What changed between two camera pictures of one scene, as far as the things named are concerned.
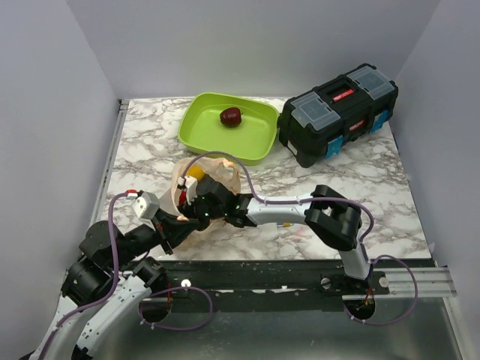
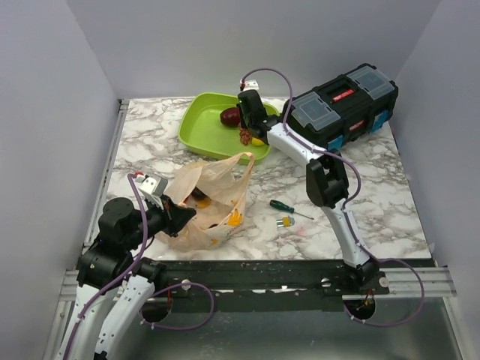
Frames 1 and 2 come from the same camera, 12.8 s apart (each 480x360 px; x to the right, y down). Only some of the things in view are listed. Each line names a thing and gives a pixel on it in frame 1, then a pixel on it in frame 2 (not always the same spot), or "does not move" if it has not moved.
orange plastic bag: (191, 168) does not move
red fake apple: (231, 117) does not move
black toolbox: (337, 112) does not move
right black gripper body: (199, 210) -> (244, 122)
